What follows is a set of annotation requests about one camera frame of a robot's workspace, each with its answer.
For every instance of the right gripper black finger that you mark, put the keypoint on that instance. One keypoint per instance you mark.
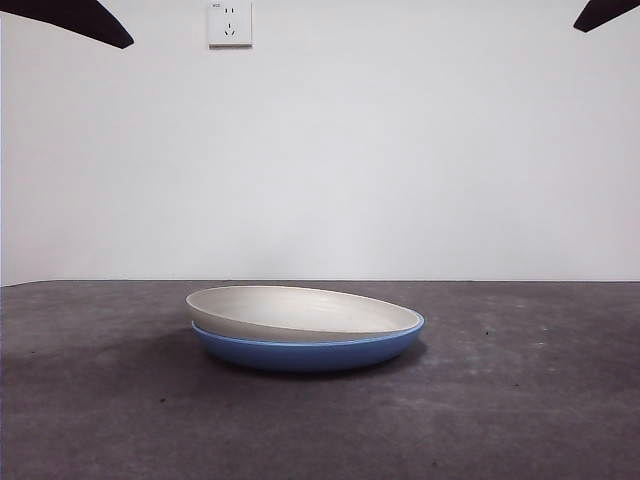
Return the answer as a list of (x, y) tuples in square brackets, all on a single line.
[(612, 12)]

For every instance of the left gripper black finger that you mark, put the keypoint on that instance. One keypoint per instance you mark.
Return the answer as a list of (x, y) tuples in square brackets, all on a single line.
[(65, 17)]

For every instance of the blue round plate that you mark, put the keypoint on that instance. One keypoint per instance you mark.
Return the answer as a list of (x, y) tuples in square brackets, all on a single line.
[(300, 357)]

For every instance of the white round plate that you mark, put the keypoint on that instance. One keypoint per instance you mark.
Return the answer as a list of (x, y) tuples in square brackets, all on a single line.
[(300, 312)]

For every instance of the white wall socket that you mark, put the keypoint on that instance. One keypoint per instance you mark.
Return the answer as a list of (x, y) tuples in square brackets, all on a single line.
[(230, 39)]

